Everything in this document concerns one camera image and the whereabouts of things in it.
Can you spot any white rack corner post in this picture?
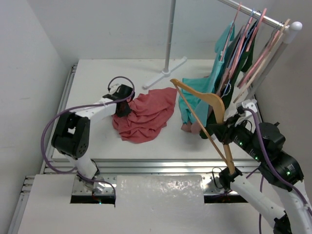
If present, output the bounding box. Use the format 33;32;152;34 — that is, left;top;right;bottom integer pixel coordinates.
243;21;303;100

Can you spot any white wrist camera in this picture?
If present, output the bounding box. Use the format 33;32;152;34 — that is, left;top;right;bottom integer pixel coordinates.
236;99;257;120
108;84;120;95

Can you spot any dark green hanging garment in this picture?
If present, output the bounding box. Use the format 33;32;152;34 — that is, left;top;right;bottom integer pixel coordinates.
199;36;256;139

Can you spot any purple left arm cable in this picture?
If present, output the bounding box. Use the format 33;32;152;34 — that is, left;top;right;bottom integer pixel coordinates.
40;76;136;195

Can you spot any teal t-shirt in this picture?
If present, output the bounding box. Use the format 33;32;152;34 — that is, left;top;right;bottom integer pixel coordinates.
178;22;232;123

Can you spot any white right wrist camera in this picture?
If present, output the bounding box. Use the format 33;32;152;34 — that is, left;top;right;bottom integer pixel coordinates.
236;99;257;120

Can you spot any light blue hanging garment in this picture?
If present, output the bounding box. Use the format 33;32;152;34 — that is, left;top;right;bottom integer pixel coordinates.
195;97;210;127

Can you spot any grey rack upright pole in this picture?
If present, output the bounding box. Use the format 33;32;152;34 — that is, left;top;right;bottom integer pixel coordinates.
163;0;176;73

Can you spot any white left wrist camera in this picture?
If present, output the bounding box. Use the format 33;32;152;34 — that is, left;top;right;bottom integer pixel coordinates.
108;84;120;95

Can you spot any aluminium frame rail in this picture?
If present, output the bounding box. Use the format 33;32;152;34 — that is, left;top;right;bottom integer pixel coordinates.
8;59;259;234

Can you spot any chrome hanging rail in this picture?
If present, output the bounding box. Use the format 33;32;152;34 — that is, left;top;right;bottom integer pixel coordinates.
218;0;285;29

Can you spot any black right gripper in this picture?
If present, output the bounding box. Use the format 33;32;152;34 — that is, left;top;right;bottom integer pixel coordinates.
209;114;264;163

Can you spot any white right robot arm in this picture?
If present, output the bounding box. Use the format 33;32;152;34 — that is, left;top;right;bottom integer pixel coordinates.
208;114;312;234

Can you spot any pink hanger with blue hook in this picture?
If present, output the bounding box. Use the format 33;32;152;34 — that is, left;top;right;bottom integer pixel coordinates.
228;8;267;83

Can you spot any wooden clothes hanger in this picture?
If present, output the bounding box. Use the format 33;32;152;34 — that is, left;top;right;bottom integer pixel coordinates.
170;78;235;175

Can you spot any salmon red t-shirt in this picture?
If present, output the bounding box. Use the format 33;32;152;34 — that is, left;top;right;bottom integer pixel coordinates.
112;87;177;144

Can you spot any beige empty hanger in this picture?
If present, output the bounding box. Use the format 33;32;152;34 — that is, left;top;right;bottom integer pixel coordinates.
233;19;291;103

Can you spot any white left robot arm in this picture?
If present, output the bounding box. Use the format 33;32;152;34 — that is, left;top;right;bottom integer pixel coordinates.
51;84;135;188

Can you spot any beige pink garment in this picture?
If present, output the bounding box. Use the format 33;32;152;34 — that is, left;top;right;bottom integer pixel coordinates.
181;122;201;135

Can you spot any white rack base foot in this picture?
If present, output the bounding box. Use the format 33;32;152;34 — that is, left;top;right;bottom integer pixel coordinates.
142;56;188;90

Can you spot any pink empty hanger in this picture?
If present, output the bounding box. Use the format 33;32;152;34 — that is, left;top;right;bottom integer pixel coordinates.
237;29;283;89

